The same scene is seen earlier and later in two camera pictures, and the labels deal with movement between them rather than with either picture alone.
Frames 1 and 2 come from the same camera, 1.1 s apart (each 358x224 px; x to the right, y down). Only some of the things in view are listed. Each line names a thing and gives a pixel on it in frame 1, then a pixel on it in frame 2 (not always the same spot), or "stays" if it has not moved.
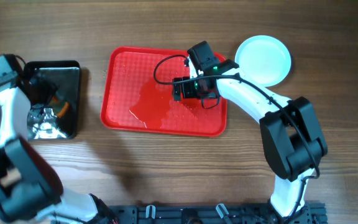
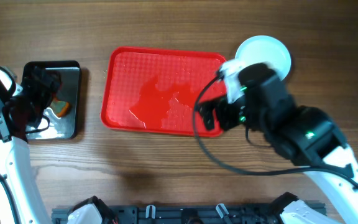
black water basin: (58, 119) stays
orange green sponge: (59, 106) stays
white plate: (264, 60) stays
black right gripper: (188, 93) → (218, 106)
